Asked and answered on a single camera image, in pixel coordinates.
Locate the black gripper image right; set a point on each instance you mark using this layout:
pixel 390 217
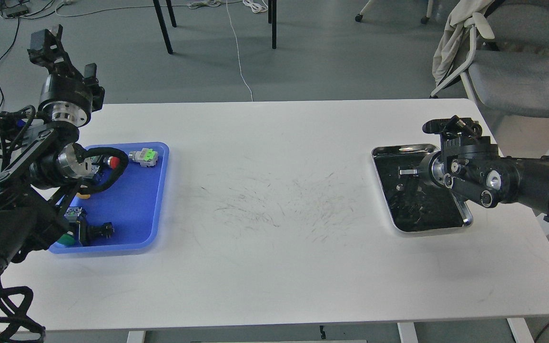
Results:
pixel 431 170

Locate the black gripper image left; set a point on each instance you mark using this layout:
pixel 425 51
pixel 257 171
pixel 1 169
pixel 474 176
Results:
pixel 64 98

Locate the grey green connector part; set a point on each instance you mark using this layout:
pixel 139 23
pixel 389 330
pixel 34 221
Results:
pixel 146 157

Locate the steel tray with black mat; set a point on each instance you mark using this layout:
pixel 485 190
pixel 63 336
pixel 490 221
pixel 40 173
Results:
pixel 414 207

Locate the beige jacket on chair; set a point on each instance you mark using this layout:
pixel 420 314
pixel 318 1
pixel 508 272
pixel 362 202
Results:
pixel 453 32

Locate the grey office chair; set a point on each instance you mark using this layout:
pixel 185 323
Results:
pixel 503 58

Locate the blue plastic tray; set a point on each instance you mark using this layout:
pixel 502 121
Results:
pixel 132 204

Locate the red push button switch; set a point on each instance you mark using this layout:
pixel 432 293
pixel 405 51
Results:
pixel 102 162

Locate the yellow push button switch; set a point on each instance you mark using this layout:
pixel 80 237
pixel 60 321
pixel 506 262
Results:
pixel 83 196

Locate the black industrial switch part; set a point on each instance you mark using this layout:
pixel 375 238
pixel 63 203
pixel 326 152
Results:
pixel 88 233

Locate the green push button switch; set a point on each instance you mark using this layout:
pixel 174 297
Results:
pixel 77 224

